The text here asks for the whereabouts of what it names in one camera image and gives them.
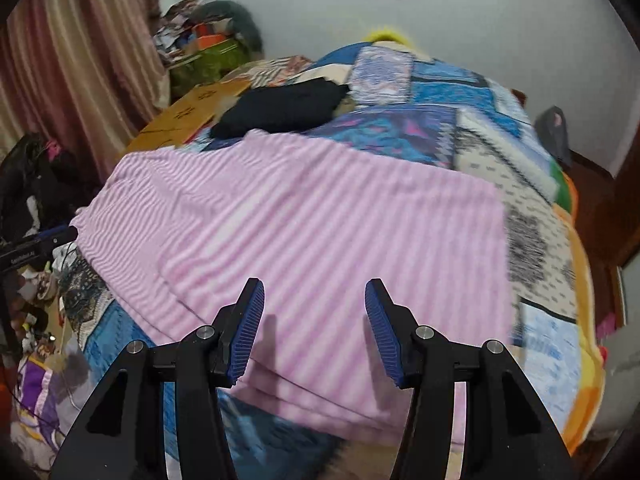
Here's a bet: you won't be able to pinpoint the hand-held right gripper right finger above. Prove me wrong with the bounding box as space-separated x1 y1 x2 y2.
364 278 573 480

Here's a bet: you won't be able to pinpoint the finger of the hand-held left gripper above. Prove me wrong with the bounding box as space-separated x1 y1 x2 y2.
35 225 79 252

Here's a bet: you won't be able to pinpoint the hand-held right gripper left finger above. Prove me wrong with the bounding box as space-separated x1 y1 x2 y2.
50 277 266 480

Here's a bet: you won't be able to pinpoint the pink striped pants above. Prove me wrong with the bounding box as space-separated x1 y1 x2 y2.
70 129 523 423

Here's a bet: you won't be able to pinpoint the dark hanging clothes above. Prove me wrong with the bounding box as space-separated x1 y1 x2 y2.
0 132 103 256

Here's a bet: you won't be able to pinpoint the floor clutter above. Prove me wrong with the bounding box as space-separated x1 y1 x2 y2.
0 255 91 461

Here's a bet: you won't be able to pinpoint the striped brown curtain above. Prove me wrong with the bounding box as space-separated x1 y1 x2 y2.
0 0 168 171

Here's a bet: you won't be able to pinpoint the wooden folding table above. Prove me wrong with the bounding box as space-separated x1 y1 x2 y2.
125 77 253 154

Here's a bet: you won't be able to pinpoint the green storage box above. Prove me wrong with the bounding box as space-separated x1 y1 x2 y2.
167 40 251 104

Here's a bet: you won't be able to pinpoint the black folded garment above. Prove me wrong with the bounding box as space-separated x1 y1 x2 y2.
209 77 351 140

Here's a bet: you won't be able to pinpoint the blue patchwork quilt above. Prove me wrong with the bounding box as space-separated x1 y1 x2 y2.
57 42 606 480

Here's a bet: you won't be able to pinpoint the pale grey cloth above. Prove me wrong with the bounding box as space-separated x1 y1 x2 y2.
587 327 640 442

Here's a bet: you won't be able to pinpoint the pile of papers and boxes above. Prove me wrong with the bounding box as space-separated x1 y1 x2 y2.
152 0 236 68

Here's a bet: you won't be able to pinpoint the grey bag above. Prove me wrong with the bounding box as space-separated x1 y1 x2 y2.
534 106 574 169

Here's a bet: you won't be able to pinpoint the orange striped bedsheet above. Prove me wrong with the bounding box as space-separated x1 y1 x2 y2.
220 55 316 87

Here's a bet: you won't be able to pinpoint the yellow curved bed frame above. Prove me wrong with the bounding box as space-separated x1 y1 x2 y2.
362 27 416 49

